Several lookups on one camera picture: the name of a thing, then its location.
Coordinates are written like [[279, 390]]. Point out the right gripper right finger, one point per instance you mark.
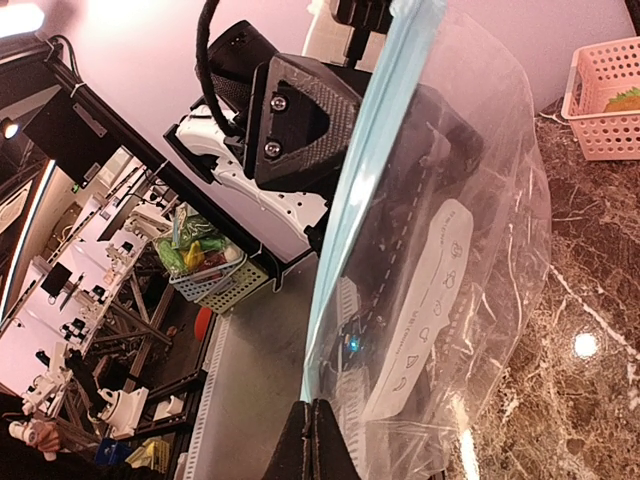
[[330, 457]]

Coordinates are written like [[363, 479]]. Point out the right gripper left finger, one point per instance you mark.
[[291, 458]]

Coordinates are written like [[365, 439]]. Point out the background basket of toys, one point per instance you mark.
[[204, 265]]

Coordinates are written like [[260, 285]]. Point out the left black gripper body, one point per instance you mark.
[[406, 168]]

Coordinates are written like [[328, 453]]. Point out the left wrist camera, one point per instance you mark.
[[364, 17]]

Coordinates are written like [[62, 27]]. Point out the white slotted cable duct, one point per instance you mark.
[[195, 462]]

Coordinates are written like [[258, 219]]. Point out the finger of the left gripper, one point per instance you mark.
[[301, 119]]

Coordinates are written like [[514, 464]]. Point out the zip bag with blue zipper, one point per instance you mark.
[[409, 337]]

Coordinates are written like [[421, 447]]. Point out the pink perforated plastic basket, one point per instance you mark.
[[598, 73]]

